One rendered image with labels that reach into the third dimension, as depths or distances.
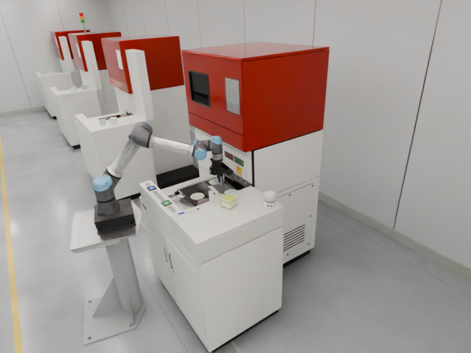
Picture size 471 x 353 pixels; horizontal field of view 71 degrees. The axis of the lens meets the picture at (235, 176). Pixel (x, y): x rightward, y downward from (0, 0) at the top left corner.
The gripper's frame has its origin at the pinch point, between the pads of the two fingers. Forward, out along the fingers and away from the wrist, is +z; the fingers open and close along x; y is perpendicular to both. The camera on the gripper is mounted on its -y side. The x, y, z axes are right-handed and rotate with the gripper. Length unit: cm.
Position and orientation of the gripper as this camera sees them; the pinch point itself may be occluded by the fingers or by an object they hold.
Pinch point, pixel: (221, 184)
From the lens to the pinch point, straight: 232.9
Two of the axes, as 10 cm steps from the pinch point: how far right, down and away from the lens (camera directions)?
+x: -4.4, 4.2, -8.0
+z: 0.4, 8.9, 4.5
